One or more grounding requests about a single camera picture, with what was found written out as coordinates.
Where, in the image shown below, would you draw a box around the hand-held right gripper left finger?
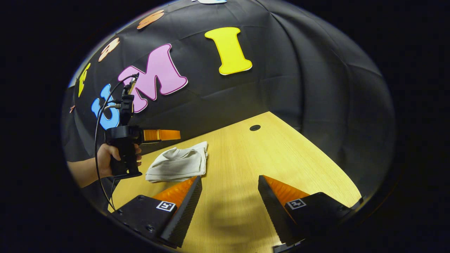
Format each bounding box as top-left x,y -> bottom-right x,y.
109,176 -> 203,249

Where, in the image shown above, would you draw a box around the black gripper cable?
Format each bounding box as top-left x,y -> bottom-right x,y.
94,73 -> 140,211

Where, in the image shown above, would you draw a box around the black backdrop cloth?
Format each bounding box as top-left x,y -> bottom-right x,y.
62,0 -> 396,211

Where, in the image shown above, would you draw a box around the white jeans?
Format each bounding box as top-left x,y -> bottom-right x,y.
145,141 -> 208,183

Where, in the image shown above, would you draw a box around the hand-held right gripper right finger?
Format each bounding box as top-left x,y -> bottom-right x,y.
258,175 -> 355,246

